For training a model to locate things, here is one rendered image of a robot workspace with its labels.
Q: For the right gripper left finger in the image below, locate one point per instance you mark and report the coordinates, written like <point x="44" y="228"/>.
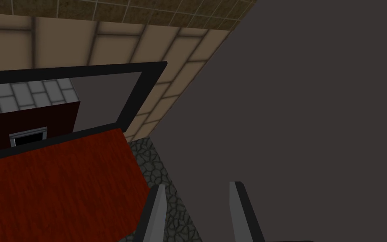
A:
<point x="154" y="218"/>

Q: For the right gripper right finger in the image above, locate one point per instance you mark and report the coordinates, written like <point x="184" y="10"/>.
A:
<point x="244" y="218"/>

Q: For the silver framed black picture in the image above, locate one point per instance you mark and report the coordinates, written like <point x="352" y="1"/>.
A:
<point x="29" y="137"/>

